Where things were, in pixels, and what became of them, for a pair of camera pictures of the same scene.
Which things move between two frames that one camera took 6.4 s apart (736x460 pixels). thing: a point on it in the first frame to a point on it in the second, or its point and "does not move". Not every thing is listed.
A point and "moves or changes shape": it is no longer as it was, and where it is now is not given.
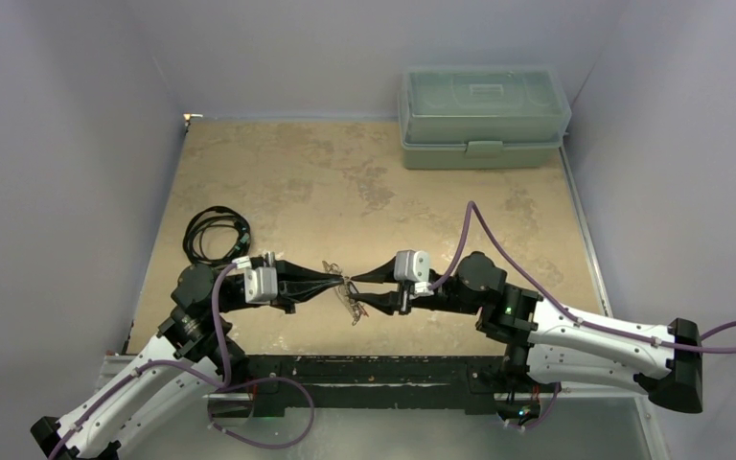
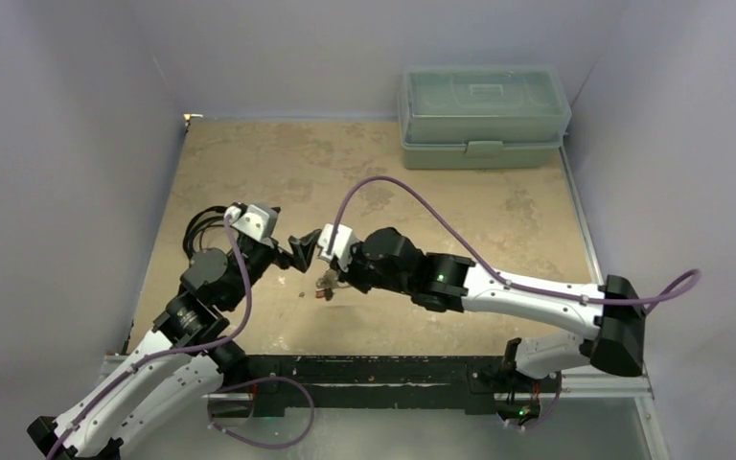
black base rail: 280,382 does not move
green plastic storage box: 468,117 does not move
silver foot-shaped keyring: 354,308 moves or changes shape
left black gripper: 296,283 to 301,251
